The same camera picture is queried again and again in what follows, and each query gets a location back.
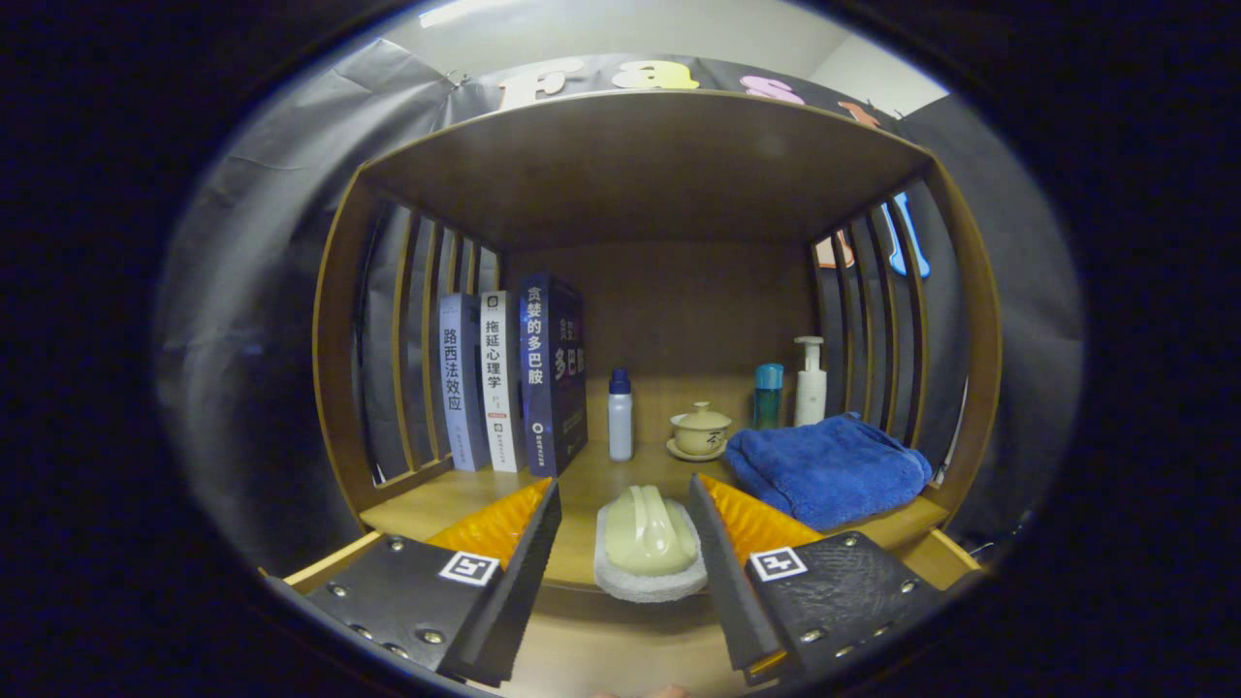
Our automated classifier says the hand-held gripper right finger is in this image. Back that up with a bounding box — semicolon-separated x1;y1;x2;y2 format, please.
686;473;956;684

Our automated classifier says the dark blue book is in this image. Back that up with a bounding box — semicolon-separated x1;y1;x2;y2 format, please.
519;272;589;478

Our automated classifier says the white bottle blue cap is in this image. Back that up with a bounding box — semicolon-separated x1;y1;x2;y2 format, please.
608;367;634;462

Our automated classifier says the wooden cabinet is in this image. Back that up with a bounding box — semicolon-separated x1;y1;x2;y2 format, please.
312;89;1002;592

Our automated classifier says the white book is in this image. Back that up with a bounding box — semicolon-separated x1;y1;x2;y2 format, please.
479;290;527;474

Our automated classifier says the white pump bottle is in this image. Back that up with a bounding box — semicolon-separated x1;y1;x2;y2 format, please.
794;336;828;428

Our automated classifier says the teal bottle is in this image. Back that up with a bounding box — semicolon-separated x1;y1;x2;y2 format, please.
753;364;784;430

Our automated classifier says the light blue book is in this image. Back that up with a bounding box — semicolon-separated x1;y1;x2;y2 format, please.
438;294;493;473

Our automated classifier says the blue towel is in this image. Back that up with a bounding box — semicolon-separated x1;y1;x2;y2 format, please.
724;413;934;532

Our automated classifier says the wooden countertop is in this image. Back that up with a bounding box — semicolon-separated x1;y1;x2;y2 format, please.
361;373;951;592

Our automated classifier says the beige lidded tea cup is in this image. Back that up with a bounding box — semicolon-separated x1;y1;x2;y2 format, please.
666;401;733;462

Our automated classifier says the cream handled scrub sponge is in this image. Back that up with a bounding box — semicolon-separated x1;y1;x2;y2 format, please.
593;485;709;604

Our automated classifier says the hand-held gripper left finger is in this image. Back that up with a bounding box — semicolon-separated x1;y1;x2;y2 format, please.
281;477;563;684

